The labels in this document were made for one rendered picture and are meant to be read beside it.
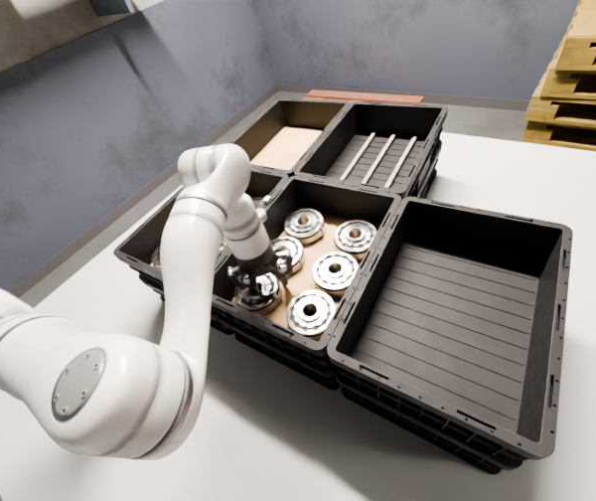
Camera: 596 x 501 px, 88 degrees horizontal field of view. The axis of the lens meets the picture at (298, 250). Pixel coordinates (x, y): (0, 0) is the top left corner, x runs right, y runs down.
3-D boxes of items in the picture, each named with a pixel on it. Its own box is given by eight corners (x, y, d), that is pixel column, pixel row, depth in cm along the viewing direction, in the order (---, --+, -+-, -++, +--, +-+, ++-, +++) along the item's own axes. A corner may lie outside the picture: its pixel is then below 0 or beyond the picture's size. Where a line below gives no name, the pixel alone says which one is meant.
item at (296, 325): (321, 344, 58) (321, 342, 58) (277, 324, 63) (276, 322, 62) (344, 300, 63) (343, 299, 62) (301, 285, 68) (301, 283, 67)
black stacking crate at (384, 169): (400, 231, 78) (403, 196, 69) (300, 207, 91) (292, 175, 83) (442, 143, 97) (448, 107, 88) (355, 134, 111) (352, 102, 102)
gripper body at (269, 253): (229, 263, 56) (246, 291, 63) (274, 249, 56) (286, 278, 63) (225, 236, 61) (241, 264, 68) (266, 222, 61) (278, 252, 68)
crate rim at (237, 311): (324, 360, 51) (322, 354, 49) (198, 298, 65) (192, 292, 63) (403, 203, 70) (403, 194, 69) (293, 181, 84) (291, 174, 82)
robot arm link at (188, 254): (248, 231, 43) (210, 188, 37) (202, 464, 27) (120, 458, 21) (198, 245, 46) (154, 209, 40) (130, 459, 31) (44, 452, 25)
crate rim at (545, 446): (545, 467, 37) (553, 464, 35) (324, 360, 51) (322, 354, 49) (567, 235, 56) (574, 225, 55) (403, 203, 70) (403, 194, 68)
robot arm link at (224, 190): (258, 169, 50) (244, 236, 42) (209, 175, 52) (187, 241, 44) (243, 130, 45) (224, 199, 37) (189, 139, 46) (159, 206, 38)
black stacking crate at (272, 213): (331, 378, 58) (322, 354, 50) (217, 319, 72) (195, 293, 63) (400, 232, 77) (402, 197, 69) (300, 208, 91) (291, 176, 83)
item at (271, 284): (261, 316, 64) (261, 315, 64) (226, 300, 69) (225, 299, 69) (286, 279, 69) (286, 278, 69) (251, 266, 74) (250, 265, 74)
